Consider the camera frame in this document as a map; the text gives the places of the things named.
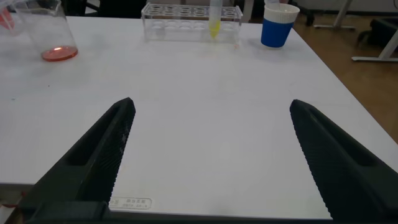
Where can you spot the blue and white paper cup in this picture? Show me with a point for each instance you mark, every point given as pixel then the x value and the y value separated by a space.
pixel 276 33

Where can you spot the test tube with red pigment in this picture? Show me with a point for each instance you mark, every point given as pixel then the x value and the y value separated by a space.
pixel 5 18

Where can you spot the clear acrylic test tube rack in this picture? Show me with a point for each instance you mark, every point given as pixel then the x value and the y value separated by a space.
pixel 174 30
pixel 18 28

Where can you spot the test tube with yellow pigment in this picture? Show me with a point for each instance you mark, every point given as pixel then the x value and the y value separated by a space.
pixel 214 28

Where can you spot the white height adjustable desk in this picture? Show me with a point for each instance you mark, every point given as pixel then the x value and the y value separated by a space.
pixel 373 58

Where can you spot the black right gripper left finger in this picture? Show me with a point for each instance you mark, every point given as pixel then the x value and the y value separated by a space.
pixel 93 155

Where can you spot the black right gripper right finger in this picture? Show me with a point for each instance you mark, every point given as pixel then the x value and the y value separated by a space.
pixel 351 174

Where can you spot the clear glass beaker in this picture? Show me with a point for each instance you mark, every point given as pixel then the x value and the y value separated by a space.
pixel 59 53

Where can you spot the black office chair with armrests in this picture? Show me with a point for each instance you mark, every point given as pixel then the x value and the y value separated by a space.
pixel 74 6

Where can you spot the black padded chair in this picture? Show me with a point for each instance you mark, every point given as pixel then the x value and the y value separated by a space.
pixel 124 8

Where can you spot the white table label sticker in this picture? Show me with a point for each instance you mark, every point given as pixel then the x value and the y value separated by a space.
pixel 132 203

